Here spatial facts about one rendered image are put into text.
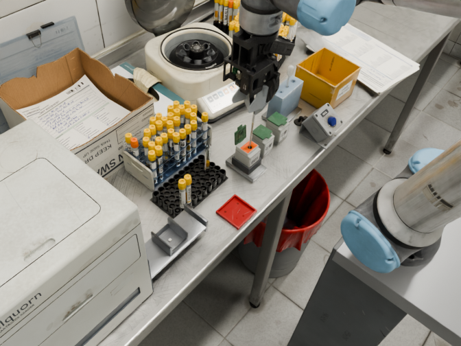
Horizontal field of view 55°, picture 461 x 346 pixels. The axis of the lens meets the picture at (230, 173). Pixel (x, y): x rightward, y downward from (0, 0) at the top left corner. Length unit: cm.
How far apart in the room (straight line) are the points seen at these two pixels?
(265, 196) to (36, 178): 54
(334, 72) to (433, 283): 68
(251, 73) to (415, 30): 104
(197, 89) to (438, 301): 74
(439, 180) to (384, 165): 183
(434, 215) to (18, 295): 56
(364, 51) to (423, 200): 95
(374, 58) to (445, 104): 153
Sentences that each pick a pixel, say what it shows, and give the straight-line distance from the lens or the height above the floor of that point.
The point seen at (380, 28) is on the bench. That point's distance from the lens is 172.
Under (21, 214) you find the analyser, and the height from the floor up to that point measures 118.
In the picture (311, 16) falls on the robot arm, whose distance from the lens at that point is 67.
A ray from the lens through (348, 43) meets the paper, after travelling 157.
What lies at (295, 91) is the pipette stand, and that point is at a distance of 120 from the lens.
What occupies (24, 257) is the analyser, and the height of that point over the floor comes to 117.
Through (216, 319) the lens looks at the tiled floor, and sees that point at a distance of 183.
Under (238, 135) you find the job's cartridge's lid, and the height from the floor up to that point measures 98.
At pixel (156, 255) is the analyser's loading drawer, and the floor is 92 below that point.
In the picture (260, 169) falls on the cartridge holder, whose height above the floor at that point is 89.
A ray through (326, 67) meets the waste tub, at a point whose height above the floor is 92.
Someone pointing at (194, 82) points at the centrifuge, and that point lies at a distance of 115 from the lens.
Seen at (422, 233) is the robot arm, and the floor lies 116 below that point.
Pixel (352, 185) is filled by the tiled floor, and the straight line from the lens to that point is 231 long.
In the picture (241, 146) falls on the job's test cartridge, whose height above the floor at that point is 95.
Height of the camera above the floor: 171
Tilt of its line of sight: 50 degrees down
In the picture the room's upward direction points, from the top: 5 degrees clockwise
